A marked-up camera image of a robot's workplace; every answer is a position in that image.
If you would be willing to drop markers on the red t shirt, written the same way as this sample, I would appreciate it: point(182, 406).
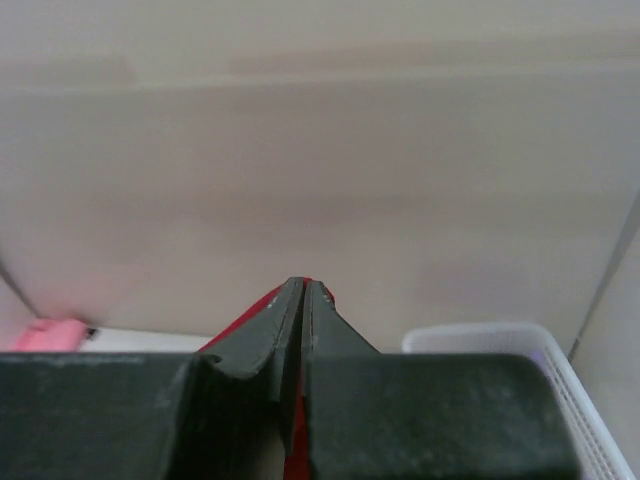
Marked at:
point(295, 440)

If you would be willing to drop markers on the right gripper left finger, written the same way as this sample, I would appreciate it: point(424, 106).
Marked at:
point(146, 415)

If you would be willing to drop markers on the pink t shirt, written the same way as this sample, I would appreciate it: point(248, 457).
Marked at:
point(51, 335)

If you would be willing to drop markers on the white plastic basket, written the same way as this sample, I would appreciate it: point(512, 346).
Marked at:
point(600, 456)

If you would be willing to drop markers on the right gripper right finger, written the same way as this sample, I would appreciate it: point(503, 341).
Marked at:
point(371, 415)

